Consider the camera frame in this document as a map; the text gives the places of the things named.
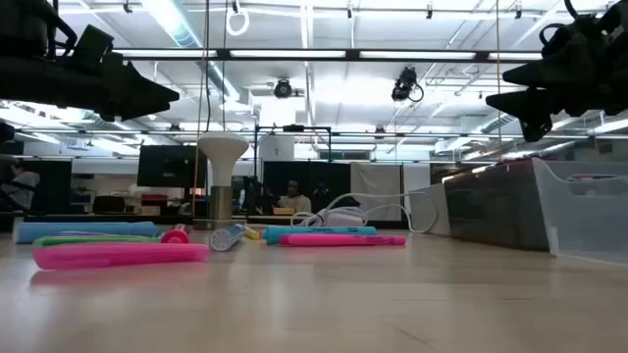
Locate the light blue short highlighter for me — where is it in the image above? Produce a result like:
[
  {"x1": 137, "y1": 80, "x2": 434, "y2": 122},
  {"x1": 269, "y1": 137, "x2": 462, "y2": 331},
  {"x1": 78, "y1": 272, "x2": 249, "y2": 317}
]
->
[{"x1": 16, "y1": 221, "x2": 159, "y2": 245}]

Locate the person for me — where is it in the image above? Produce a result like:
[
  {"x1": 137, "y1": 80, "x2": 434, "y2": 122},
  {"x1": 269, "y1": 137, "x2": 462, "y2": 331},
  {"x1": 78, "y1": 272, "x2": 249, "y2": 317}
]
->
[
  {"x1": 277, "y1": 179, "x2": 313, "y2": 216},
  {"x1": 0, "y1": 160, "x2": 41, "y2": 213}
]

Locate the clear plastic bin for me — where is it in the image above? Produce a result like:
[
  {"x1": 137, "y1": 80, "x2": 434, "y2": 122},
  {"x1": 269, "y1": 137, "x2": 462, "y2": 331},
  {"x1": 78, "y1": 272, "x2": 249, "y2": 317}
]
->
[{"x1": 531, "y1": 156, "x2": 628, "y2": 267}]

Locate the orange hanging cable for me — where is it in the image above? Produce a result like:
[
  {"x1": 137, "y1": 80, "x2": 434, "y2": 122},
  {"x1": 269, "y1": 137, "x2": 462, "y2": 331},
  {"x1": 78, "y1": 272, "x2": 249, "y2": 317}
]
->
[{"x1": 192, "y1": 58, "x2": 204, "y2": 220}]

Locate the white partition sheet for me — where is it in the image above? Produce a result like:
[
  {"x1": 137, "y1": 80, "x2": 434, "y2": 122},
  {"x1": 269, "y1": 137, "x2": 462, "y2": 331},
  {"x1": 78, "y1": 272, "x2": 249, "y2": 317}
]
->
[{"x1": 349, "y1": 162, "x2": 405, "y2": 223}]

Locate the thick red marker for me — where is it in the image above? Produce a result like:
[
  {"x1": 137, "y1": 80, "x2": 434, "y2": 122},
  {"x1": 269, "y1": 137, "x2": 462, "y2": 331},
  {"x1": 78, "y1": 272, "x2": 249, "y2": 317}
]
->
[{"x1": 160, "y1": 224, "x2": 191, "y2": 245}]

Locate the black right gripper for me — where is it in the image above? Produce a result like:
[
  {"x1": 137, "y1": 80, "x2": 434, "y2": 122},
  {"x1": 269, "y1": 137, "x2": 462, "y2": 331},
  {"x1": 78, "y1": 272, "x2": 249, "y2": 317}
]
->
[{"x1": 485, "y1": 4, "x2": 628, "y2": 144}]

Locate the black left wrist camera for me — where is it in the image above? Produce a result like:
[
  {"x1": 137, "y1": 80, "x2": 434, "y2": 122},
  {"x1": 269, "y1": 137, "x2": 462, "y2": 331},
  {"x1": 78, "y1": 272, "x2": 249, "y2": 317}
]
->
[{"x1": 72, "y1": 24, "x2": 115, "y2": 64}]

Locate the white hanging cable loop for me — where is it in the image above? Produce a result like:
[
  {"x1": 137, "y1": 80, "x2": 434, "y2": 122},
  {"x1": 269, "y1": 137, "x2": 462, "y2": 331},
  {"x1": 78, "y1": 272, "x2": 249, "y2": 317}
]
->
[{"x1": 225, "y1": 7, "x2": 251, "y2": 37}]

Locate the black aluminium rig frame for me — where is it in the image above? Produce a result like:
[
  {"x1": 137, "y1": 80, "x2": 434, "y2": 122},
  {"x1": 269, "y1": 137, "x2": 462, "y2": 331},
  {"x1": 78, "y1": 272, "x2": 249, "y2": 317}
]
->
[{"x1": 0, "y1": 211, "x2": 411, "y2": 231}]

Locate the purple short highlighter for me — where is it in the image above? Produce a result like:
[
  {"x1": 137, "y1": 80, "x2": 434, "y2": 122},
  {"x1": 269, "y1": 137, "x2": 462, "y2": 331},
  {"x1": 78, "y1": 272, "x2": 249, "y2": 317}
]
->
[{"x1": 52, "y1": 230, "x2": 109, "y2": 238}]

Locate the silver ceiling air duct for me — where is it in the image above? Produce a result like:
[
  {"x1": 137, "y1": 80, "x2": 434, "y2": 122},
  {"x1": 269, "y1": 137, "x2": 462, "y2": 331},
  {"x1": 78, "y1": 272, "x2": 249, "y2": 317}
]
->
[{"x1": 140, "y1": 0, "x2": 242, "y2": 103}]

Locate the dark smoky plastic bin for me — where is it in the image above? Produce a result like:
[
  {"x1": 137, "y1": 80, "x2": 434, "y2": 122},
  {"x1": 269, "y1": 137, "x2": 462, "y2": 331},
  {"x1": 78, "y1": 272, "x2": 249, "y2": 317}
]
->
[{"x1": 440, "y1": 157, "x2": 553, "y2": 253}]

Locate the black ceiling camera with cable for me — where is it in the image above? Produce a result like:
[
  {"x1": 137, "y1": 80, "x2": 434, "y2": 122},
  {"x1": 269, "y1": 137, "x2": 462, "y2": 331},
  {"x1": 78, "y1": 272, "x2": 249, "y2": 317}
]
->
[{"x1": 391, "y1": 66, "x2": 426, "y2": 104}]

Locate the thin hanging cable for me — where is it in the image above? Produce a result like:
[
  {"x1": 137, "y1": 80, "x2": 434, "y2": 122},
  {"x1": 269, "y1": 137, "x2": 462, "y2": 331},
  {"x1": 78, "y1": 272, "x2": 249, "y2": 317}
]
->
[{"x1": 495, "y1": 0, "x2": 502, "y2": 154}]

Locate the black wall monitor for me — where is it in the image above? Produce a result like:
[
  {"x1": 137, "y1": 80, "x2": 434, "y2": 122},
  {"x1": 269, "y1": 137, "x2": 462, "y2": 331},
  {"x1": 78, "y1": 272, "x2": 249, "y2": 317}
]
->
[{"x1": 136, "y1": 143, "x2": 208, "y2": 189}]

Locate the black partition panel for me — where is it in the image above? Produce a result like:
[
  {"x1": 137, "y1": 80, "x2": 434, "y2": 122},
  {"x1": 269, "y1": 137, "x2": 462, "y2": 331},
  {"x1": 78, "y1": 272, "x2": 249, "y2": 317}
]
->
[{"x1": 262, "y1": 160, "x2": 352, "y2": 216}]

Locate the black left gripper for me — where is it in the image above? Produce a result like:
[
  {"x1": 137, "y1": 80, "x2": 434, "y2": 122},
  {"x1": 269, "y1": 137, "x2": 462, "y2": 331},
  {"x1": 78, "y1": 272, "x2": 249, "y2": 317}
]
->
[{"x1": 0, "y1": 51, "x2": 181, "y2": 123}]

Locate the green short highlighter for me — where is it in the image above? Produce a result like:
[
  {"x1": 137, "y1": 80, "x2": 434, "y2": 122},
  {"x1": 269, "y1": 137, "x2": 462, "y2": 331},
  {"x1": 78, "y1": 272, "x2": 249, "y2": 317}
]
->
[{"x1": 31, "y1": 234, "x2": 162, "y2": 248}]

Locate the red storage crate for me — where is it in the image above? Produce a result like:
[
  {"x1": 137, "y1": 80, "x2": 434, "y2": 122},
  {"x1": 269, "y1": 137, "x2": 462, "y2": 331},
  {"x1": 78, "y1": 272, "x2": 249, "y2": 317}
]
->
[{"x1": 140, "y1": 192, "x2": 170, "y2": 208}]

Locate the pink short highlighter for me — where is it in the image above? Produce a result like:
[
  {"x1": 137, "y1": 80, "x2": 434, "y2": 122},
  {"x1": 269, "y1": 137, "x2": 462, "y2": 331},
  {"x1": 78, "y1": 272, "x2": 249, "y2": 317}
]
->
[{"x1": 31, "y1": 242, "x2": 211, "y2": 272}]

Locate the teal Sharpie highlighter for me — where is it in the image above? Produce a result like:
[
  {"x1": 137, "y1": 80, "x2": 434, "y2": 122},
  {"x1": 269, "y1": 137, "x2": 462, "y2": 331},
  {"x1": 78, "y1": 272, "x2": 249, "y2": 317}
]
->
[{"x1": 263, "y1": 226, "x2": 378, "y2": 246}]

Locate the white lamp cable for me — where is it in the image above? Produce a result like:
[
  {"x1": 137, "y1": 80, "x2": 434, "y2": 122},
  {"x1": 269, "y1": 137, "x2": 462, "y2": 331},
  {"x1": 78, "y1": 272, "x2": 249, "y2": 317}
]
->
[{"x1": 288, "y1": 191, "x2": 440, "y2": 235}]

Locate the overhead light bar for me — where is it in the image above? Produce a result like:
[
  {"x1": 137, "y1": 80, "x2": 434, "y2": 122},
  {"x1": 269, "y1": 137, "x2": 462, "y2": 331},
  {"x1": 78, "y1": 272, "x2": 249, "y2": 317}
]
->
[{"x1": 48, "y1": 46, "x2": 546, "y2": 64}]

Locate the black hanging cable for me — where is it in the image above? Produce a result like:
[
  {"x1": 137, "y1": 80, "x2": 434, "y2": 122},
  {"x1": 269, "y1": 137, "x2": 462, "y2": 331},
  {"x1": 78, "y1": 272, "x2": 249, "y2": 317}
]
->
[
  {"x1": 203, "y1": 0, "x2": 213, "y2": 134},
  {"x1": 221, "y1": 0, "x2": 230, "y2": 132}
]

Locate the pink Sharpie highlighter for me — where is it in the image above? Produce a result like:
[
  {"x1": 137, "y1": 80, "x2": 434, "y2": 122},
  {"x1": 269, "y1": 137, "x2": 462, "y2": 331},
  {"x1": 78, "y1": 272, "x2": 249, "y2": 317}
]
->
[{"x1": 279, "y1": 232, "x2": 408, "y2": 247}]

